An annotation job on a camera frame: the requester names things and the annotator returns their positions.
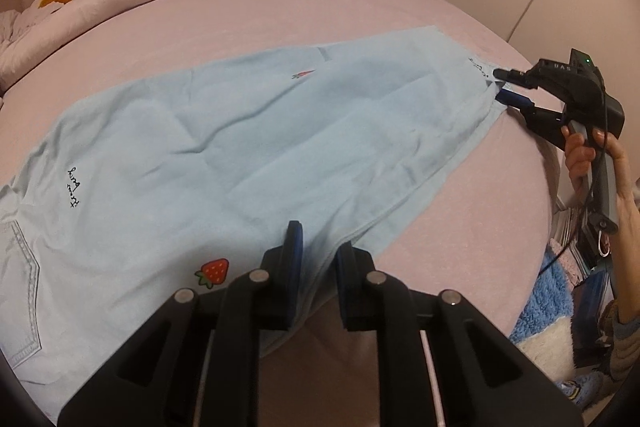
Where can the striped cloth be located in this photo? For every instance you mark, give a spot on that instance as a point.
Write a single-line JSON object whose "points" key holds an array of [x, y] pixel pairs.
{"points": [[566, 227]]}

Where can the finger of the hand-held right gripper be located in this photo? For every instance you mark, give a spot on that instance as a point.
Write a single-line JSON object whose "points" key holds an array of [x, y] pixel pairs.
{"points": [[512, 76], [515, 99]]}

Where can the person's right hand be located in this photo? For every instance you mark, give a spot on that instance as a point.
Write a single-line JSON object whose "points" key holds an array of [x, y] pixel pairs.
{"points": [[575, 157]]}

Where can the blue white fluffy blanket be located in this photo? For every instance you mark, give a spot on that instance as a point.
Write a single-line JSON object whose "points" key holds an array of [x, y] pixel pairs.
{"points": [[550, 302]]}

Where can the person's right forearm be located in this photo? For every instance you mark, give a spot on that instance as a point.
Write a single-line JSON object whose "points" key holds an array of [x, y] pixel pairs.
{"points": [[629, 267]]}

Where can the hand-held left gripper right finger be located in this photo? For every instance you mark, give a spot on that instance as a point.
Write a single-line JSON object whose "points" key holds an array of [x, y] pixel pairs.
{"points": [[344, 279]]}

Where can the light blue denim pants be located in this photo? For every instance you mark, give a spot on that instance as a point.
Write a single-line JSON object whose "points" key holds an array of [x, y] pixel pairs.
{"points": [[200, 132]]}

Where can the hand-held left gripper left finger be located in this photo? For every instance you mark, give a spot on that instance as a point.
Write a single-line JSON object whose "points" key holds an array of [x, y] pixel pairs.
{"points": [[292, 267]]}

